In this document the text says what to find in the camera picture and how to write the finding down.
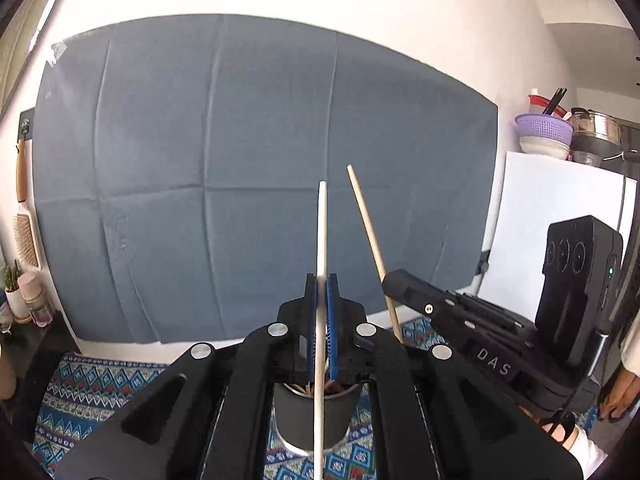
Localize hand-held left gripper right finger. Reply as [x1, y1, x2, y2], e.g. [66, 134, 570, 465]
[327, 274, 583, 480]

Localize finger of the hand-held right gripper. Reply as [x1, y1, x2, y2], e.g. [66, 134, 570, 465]
[382, 280, 501, 348]
[395, 269, 523, 332]

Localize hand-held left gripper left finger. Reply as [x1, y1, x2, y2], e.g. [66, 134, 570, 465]
[54, 272, 321, 480]

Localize bunch of wooden chopsticks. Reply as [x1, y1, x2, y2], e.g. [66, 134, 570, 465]
[285, 381, 351, 397]

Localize black cylindrical utensil holder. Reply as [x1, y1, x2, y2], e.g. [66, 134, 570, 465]
[272, 381, 362, 457]

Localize tan wooden chopstick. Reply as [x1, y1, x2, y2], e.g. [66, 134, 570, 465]
[346, 164, 404, 345]

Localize pale wooden chopstick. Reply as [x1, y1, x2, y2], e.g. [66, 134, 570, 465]
[312, 181, 329, 480]

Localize person's right forearm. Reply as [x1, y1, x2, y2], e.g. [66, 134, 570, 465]
[565, 426, 608, 480]

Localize person's right hand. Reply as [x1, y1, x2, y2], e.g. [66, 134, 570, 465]
[519, 404, 576, 448]

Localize white refrigerator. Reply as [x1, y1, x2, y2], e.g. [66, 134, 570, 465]
[477, 151, 640, 321]

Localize dark cooking pan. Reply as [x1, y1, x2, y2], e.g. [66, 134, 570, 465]
[570, 132, 640, 167]

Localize stack of white bowls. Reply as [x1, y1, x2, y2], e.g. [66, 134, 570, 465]
[519, 135, 571, 162]

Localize purple colander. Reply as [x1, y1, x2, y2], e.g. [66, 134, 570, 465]
[515, 113, 574, 147]

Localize steel pot with glass lid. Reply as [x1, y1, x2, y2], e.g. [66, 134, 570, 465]
[570, 107, 623, 143]

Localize black chopsticks in container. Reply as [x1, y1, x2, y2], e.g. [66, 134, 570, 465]
[542, 87, 568, 116]

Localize red container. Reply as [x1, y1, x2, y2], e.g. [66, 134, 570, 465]
[529, 89, 566, 116]

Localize grey cloth backdrop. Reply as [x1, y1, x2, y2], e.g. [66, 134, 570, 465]
[32, 12, 501, 346]

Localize blue patterned tablecloth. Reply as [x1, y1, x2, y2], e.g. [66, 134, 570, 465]
[32, 315, 601, 480]

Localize black shelf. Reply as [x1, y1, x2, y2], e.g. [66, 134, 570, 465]
[0, 310, 83, 416]

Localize pink jar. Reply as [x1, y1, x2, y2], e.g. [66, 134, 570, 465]
[17, 271, 53, 328]

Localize succulent in white pot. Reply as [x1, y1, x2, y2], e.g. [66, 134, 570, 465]
[4, 260, 32, 323]

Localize wooden paddle hairbrush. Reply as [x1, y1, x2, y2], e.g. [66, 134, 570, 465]
[12, 212, 41, 271]

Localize beige mug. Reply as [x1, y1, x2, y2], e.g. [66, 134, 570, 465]
[0, 345, 18, 402]

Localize wooden-handled brush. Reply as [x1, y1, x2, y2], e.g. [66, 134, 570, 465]
[15, 137, 30, 206]

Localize round wall mirror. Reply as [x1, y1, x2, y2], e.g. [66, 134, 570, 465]
[0, 0, 68, 121]

